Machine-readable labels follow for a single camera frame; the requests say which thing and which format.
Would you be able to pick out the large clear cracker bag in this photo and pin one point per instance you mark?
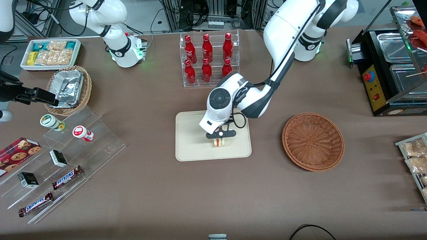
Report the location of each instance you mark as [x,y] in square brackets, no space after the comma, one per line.
[53,57]

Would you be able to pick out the yellow snack packet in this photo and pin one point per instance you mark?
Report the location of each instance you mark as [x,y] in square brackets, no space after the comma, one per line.
[31,58]

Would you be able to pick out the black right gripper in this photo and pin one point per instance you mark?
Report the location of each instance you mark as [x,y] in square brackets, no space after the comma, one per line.
[7,89]

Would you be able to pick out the red cola bottle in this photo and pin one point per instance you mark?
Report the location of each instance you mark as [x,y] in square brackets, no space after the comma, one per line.
[206,72]
[190,74]
[207,50]
[190,50]
[227,68]
[228,48]

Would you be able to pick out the clear fried snack bag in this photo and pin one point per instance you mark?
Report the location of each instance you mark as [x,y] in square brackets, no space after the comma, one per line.
[424,180]
[425,192]
[417,165]
[415,148]

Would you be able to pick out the beige plastic tray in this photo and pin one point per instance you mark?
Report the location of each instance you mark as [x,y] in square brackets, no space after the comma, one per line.
[190,146]

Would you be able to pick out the small clear cracker bag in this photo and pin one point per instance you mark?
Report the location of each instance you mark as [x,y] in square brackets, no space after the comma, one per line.
[56,45]

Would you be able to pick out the clear acrylic bottle rack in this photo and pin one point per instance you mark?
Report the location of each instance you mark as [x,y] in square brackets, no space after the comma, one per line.
[198,85]

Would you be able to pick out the teal snack packet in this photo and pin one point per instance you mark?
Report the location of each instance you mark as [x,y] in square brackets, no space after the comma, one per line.
[39,46]
[70,45]

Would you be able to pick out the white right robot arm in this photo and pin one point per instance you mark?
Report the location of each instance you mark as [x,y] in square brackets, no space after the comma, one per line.
[116,50]

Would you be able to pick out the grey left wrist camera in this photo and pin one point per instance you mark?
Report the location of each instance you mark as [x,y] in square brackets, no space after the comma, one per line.
[227,133]

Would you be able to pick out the triangular sandwich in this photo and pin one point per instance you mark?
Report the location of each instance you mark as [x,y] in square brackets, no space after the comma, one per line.
[219,142]

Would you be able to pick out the small grey device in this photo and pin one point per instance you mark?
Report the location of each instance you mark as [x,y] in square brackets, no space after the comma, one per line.
[217,237]

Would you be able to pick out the black food warmer machine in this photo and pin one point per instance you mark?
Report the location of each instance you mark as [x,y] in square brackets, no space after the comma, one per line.
[373,83]

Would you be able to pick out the aluminium profile frame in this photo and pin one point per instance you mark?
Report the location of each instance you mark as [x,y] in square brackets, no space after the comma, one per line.
[173,13]

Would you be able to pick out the white rectangular snack bin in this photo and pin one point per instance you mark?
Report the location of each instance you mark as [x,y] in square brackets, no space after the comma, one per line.
[76,55]

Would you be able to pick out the red cookie box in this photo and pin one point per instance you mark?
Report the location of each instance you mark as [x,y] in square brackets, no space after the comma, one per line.
[16,153]

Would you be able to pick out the round brown wicker basket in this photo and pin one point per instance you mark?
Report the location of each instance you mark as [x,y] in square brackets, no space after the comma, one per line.
[313,143]

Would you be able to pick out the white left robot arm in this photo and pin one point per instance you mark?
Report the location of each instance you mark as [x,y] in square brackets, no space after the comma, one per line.
[283,30]

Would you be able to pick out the aluminium foil container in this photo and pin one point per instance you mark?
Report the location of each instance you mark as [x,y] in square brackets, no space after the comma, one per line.
[66,86]

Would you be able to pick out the light wicker basket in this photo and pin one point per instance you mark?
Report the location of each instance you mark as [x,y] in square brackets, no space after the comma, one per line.
[87,90]

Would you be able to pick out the green lid yogurt cup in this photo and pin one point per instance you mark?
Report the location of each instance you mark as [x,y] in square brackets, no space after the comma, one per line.
[49,121]

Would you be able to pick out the clear acrylic stepped stand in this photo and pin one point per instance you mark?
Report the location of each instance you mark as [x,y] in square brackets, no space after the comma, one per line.
[100,146]

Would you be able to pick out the white power strip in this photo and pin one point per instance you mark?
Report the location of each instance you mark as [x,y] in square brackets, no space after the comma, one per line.
[215,24]

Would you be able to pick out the small black box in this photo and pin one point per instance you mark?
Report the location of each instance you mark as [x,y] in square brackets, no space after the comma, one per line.
[58,158]
[28,180]

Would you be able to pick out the red lid yogurt cup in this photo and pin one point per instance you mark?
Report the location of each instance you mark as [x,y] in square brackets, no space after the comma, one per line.
[80,131]

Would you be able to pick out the snickers chocolate bar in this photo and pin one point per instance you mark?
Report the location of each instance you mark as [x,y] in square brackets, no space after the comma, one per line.
[66,177]
[36,204]

